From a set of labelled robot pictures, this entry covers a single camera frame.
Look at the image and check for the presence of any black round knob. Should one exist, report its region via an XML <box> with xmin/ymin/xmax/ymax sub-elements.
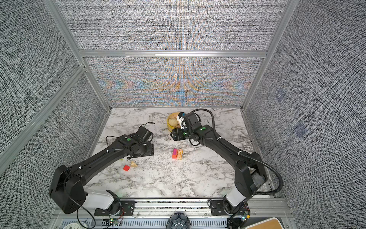
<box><xmin>166</xmin><ymin>212</ymin><xmax>192</xmax><ymax>229</ymax></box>

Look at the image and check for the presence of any left steamed bun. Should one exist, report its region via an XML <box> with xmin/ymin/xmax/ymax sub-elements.
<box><xmin>168</xmin><ymin>118</ymin><xmax>179</xmax><ymax>127</ymax></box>

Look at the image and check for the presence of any aluminium front rail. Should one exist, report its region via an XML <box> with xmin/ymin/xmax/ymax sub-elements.
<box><xmin>52</xmin><ymin>198</ymin><xmax>292</xmax><ymax>219</ymax></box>

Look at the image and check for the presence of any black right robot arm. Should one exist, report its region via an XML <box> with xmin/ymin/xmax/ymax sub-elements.
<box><xmin>167</xmin><ymin>110</ymin><xmax>284</xmax><ymax>215</ymax></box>

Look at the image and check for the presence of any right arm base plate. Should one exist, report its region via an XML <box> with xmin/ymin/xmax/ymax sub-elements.
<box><xmin>207</xmin><ymin>199</ymin><xmax>245</xmax><ymax>216</ymax></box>

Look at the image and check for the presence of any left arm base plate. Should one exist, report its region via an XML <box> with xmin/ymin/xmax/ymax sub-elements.
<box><xmin>94</xmin><ymin>200</ymin><xmax>136</xmax><ymax>217</ymax></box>

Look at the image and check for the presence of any patterned natural wood block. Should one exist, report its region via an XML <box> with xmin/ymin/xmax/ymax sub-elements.
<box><xmin>131</xmin><ymin>161</ymin><xmax>138</xmax><ymax>168</ymax></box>

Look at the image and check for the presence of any yellow bamboo steamer basket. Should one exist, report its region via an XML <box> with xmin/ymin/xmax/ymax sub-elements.
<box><xmin>166</xmin><ymin>112</ymin><xmax>181</xmax><ymax>132</ymax></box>

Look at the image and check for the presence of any red wood block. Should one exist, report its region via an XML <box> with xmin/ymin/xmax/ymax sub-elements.
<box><xmin>123</xmin><ymin>165</ymin><xmax>131</xmax><ymax>172</ymax></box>

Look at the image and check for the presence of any wooden board corner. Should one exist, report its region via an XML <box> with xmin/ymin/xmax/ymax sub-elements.
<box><xmin>245</xmin><ymin>218</ymin><xmax>284</xmax><ymax>229</ymax></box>

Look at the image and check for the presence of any white clock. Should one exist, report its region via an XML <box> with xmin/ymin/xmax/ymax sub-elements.
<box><xmin>63</xmin><ymin>222</ymin><xmax>89</xmax><ymax>229</ymax></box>

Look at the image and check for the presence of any plain natural wood block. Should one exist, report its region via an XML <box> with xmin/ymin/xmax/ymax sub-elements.
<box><xmin>177</xmin><ymin>149</ymin><xmax>183</xmax><ymax>160</ymax></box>

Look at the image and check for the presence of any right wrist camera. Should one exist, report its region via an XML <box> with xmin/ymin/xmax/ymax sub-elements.
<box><xmin>176</xmin><ymin>112</ymin><xmax>186</xmax><ymax>129</ymax></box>

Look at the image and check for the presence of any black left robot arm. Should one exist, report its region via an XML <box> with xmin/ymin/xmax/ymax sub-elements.
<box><xmin>49</xmin><ymin>126</ymin><xmax>153</xmax><ymax>214</ymax></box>

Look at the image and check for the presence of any orange wood block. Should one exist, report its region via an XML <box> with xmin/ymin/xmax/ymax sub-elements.
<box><xmin>172</xmin><ymin>148</ymin><xmax>178</xmax><ymax>159</ymax></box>

